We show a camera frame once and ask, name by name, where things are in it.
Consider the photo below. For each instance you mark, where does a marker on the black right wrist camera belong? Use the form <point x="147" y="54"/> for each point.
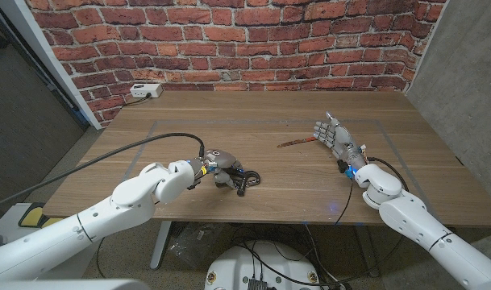
<point x="342" y="166"/>

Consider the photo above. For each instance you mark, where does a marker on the black grip strengthener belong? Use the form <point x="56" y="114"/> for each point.
<point x="241" y="191"/>

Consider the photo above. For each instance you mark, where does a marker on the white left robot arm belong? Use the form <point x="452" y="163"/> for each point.
<point x="108" y="217"/>

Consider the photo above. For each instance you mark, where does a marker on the white power strip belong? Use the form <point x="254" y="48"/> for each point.
<point x="144" y="90"/>

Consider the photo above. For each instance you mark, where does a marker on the yellow pad with black rim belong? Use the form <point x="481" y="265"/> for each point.
<point x="51" y="222"/>
<point x="30" y="216"/>

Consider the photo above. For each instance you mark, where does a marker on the white door frame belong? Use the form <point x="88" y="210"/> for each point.
<point x="39" y="48"/>

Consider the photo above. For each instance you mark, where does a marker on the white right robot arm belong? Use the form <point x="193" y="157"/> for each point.
<point x="414" y="225"/>

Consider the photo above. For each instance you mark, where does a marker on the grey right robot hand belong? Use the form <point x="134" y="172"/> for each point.
<point x="344" y="140"/>

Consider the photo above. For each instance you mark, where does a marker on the white robot torso edge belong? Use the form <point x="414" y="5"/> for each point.
<point x="67" y="286"/>

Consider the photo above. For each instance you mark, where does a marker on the clear plastic bag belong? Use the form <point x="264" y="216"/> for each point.
<point x="192" y="241"/>

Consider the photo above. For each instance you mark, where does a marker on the grey table leg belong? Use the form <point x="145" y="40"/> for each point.
<point x="160" y="245"/>
<point x="368" y="253"/>

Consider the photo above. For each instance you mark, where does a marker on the printed brick wall backdrop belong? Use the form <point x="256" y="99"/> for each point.
<point x="245" y="40"/>

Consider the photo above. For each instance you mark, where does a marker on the black connector box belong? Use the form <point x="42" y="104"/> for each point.
<point x="257" y="284"/>

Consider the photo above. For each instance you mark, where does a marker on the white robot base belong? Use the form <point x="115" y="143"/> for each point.
<point x="237" y="266"/>

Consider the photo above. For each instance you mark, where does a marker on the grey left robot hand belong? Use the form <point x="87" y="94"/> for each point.
<point x="223" y="160"/>

